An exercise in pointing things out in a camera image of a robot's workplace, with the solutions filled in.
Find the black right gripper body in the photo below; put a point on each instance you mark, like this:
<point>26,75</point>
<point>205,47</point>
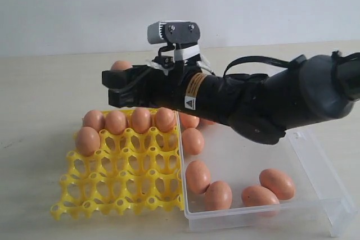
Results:
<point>157,90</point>

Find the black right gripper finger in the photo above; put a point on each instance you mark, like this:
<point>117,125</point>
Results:
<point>124,78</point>
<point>132,97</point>

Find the brown egg placed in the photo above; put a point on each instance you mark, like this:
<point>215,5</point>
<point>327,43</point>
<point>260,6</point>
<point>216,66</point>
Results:
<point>165,119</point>
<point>121,65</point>
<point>141,120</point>
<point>94,119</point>
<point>87,141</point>
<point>115,122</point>

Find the brown egg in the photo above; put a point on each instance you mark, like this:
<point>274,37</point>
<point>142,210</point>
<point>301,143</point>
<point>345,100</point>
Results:
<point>192,141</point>
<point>207,122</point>
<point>218,196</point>
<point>198,177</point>
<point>278,182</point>
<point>256,195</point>

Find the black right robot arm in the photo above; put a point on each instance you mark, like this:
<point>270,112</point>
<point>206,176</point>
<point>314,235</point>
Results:
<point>258,107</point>

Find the brown egg left column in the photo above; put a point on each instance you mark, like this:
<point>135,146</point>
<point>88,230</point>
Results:
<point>189,121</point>

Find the yellow plastic egg tray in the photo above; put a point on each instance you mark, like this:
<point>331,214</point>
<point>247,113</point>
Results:
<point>129,171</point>

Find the clear plastic container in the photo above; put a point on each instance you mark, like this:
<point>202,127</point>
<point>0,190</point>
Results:
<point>304,187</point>

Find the brown egg front bottom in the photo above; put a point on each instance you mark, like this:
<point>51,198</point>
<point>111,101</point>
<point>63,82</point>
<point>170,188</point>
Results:
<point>218,196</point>

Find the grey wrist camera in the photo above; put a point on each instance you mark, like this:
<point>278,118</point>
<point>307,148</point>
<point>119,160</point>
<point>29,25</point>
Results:
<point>174,32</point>

